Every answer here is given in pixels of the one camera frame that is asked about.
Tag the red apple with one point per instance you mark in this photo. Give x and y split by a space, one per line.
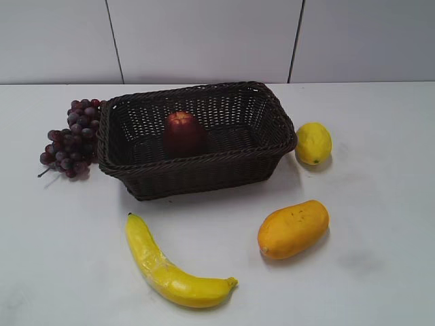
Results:
183 135

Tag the black woven basket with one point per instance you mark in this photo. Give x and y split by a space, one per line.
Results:
247 133

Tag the yellow lemon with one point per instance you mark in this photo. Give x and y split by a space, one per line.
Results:
314 143

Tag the orange mango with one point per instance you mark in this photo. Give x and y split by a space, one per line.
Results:
291 230

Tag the yellow banana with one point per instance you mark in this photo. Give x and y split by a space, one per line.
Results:
166 278

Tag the purple grape bunch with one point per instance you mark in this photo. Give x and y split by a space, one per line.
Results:
72 150

